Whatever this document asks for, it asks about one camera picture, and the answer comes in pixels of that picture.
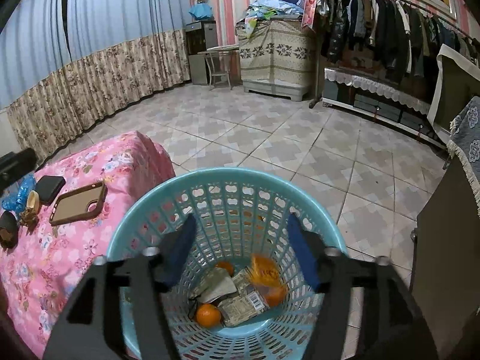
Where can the blue cloth cover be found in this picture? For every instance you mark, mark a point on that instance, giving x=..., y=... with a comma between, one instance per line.
x=200, y=11

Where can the large tangerine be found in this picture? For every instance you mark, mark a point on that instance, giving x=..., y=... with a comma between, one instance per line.
x=209, y=315

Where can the dark cloth with white border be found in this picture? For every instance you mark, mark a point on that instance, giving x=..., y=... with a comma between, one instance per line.
x=457, y=90

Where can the blue fringed floral cloth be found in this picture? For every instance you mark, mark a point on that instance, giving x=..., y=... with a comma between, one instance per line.
x=468, y=127

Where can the pile of clothes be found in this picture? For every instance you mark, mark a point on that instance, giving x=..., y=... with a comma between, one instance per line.
x=270, y=7

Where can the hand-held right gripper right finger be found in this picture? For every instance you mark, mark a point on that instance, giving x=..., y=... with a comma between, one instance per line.
x=303, y=255

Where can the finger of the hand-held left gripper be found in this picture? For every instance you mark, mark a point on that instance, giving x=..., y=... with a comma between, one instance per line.
x=18, y=163

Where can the pink hanging bag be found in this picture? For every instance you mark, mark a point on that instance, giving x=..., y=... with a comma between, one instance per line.
x=309, y=11

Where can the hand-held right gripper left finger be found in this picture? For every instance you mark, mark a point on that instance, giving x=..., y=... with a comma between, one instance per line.
x=180, y=255

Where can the metal clothes rack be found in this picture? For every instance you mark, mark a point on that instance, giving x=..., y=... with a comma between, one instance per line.
x=317, y=63

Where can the orange printed plastic bag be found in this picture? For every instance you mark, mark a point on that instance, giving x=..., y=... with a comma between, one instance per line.
x=264, y=270

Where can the light blue plastic basket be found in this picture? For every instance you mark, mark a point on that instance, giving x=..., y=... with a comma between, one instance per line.
x=240, y=180

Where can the dark wooden cabinet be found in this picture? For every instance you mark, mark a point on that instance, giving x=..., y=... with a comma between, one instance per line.
x=446, y=240

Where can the row of hanging clothes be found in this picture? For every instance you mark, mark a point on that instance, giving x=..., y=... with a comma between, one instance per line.
x=386, y=33

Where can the low cabinet with lace cover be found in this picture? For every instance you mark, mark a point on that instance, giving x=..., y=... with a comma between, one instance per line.
x=375, y=97

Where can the silver snack wrapper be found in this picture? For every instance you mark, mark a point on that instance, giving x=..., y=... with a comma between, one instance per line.
x=242, y=307

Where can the blue plastic bag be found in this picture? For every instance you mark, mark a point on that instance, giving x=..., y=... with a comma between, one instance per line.
x=18, y=195

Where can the grey water dispenser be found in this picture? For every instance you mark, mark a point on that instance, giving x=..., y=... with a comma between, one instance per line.
x=200, y=52

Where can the patterned cloth covered cabinet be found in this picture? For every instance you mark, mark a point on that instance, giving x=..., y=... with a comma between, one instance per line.
x=277, y=60

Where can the brown phone case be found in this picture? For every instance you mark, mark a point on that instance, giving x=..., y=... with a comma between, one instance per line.
x=77, y=204

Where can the blue floral curtain panel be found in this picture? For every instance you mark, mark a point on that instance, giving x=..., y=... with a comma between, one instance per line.
x=30, y=63
x=123, y=26

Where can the small metal stool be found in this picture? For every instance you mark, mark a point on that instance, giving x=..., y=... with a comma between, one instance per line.
x=219, y=50

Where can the black wallet case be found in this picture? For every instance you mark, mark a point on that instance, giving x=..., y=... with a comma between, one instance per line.
x=50, y=190

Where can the brown paper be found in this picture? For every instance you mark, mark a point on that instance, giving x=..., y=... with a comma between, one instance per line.
x=29, y=220

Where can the black paper cup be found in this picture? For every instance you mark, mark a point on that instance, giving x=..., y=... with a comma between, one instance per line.
x=8, y=230

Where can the pink floral tablecloth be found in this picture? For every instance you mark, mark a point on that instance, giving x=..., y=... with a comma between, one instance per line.
x=56, y=262

